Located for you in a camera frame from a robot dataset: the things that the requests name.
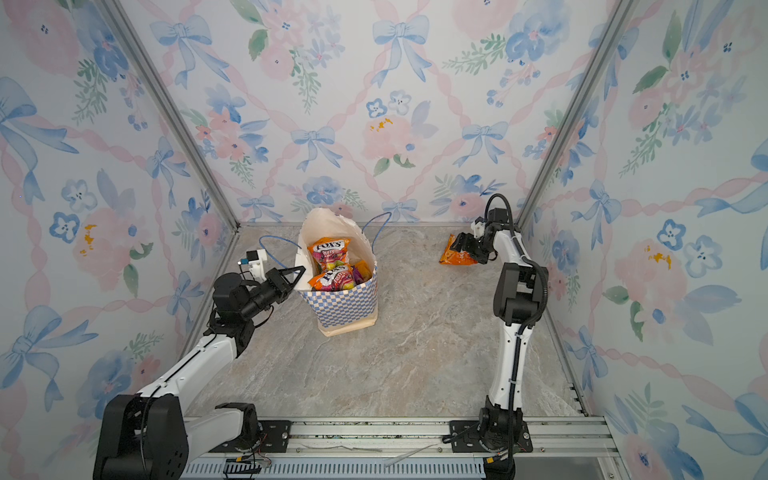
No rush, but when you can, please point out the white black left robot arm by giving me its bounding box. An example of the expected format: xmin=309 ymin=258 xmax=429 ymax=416
xmin=93 ymin=266 xmax=306 ymax=479

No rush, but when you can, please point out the metal base rail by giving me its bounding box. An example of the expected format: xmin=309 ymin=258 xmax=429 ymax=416
xmin=119 ymin=416 xmax=625 ymax=480

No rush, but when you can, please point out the aluminium corner post left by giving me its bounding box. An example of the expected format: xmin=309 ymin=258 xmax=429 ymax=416
xmin=95 ymin=0 xmax=240 ymax=232

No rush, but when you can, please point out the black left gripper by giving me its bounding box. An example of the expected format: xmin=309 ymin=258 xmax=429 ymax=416
xmin=241 ymin=266 xmax=305 ymax=324

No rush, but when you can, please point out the yellow mango gummy bag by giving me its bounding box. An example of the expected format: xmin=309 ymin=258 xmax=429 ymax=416
xmin=352 ymin=260 xmax=373 ymax=285

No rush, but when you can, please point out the aluminium corner post right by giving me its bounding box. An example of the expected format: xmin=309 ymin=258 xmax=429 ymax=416
xmin=517 ymin=0 xmax=636 ymax=231

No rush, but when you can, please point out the orange snack packet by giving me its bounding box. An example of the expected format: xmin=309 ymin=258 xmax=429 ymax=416
xmin=439 ymin=234 xmax=477 ymax=266

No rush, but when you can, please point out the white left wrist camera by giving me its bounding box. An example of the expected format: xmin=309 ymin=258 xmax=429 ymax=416
xmin=238 ymin=249 xmax=268 ymax=282

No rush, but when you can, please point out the orange fruit candy pack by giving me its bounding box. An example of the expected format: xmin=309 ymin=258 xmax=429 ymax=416
xmin=308 ymin=237 xmax=350 ymax=271

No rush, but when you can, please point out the aluminium corner post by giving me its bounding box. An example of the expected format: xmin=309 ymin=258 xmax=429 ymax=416
xmin=95 ymin=0 xmax=240 ymax=232
xmin=517 ymin=0 xmax=636 ymax=231

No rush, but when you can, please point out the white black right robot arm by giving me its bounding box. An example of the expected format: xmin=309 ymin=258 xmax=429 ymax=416
xmin=451 ymin=219 xmax=548 ymax=458

